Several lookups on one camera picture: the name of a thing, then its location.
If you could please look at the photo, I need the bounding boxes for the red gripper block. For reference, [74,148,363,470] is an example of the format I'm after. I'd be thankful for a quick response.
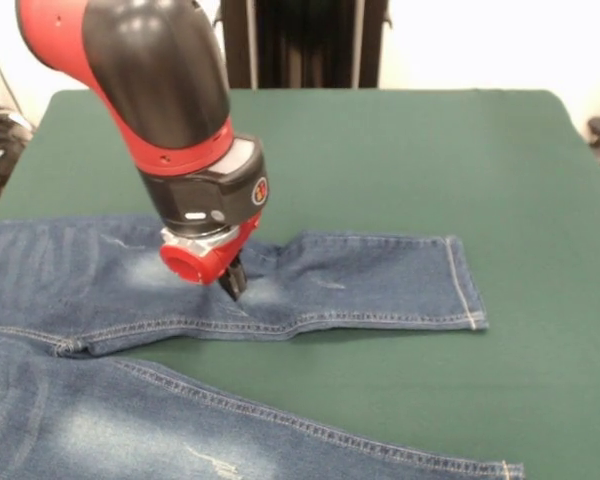
[158,212,262,303]

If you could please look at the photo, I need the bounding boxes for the blue denim jeans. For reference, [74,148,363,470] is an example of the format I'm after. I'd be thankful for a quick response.
[0,213,526,480]

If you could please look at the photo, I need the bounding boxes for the dark green table cloth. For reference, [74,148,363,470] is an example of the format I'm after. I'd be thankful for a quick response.
[0,88,600,480]

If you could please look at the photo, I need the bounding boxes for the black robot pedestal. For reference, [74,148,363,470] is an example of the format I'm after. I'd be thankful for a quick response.
[213,0,394,90]

